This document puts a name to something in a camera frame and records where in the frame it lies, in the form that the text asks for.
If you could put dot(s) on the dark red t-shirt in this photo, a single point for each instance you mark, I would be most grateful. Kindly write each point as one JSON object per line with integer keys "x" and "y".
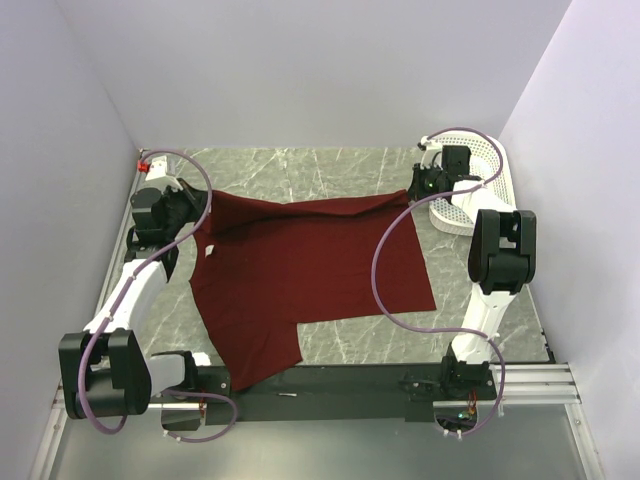
{"x": 263, "y": 268}

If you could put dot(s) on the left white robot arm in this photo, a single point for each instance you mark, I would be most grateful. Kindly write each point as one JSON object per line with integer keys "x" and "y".
{"x": 103, "y": 369}

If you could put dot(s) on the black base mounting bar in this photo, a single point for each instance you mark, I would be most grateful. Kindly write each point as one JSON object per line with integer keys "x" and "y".
{"x": 409, "y": 391}

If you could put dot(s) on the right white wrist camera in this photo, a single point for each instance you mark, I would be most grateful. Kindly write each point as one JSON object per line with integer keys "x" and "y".
{"x": 431, "y": 149}

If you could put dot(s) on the white perforated plastic basket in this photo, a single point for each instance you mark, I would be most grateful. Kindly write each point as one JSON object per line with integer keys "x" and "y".
{"x": 494, "y": 189}

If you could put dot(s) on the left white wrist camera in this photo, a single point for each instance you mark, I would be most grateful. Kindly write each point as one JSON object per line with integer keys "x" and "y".
{"x": 159, "y": 170}

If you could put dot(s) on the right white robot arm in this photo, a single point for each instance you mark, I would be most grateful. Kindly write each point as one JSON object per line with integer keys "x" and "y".
{"x": 501, "y": 260}

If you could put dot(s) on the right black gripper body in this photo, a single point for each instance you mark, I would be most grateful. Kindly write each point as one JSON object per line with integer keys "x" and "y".
{"x": 427, "y": 181}

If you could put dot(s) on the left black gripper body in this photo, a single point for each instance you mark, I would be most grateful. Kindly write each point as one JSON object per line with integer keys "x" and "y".
{"x": 182, "y": 206}

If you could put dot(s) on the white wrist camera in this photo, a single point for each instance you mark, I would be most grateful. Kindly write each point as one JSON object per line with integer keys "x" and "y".
{"x": 159, "y": 170}
{"x": 431, "y": 149}

